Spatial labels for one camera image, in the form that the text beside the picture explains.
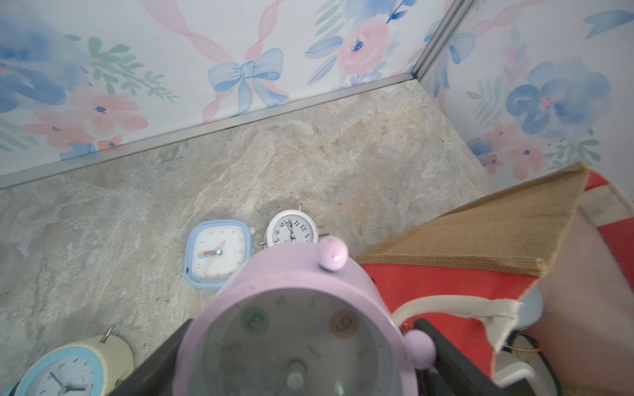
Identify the blue dome alarm clock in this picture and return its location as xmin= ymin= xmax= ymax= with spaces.
xmin=514 ymin=285 xmax=544 ymax=330

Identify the blue twin-bell clock beige base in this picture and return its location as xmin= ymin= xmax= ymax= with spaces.
xmin=2 ymin=328 xmax=135 ymax=396

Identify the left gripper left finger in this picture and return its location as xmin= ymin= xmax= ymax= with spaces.
xmin=109 ymin=318 xmax=193 ymax=396

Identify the white round alarm clock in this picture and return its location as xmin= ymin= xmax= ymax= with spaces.
xmin=257 ymin=204 xmax=329 ymax=248

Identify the pink round alarm clock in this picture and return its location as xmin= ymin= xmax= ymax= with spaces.
xmin=172 ymin=236 xmax=437 ymax=395

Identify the blue square alarm clock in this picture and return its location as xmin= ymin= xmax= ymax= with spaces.
xmin=183 ymin=219 xmax=254 ymax=290

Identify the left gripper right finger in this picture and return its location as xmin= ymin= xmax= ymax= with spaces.
xmin=414 ymin=318 xmax=505 ymax=396

